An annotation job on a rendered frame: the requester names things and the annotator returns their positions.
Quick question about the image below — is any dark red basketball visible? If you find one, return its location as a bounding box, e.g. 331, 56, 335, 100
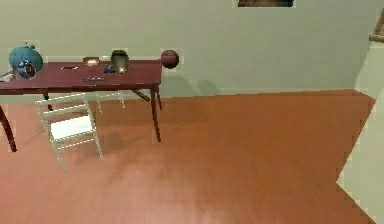
160, 49, 180, 70

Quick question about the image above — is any white wooden chair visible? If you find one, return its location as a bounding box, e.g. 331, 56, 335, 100
95, 90, 126, 114
35, 92, 104, 171

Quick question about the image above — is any dark metal vase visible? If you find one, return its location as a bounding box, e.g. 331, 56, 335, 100
110, 49, 130, 75

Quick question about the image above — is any small tan bowl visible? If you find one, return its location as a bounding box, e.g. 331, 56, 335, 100
82, 56, 101, 67

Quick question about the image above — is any dark red wooden table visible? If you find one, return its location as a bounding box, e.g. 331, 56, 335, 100
0, 60, 164, 153

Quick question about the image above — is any grey flat object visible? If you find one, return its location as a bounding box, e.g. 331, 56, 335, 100
0, 70, 20, 83

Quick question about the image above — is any dark framed wall picture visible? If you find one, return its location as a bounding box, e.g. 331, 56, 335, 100
237, 0, 296, 8

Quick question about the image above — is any brown wooden frame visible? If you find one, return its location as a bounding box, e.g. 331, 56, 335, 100
368, 9, 384, 43

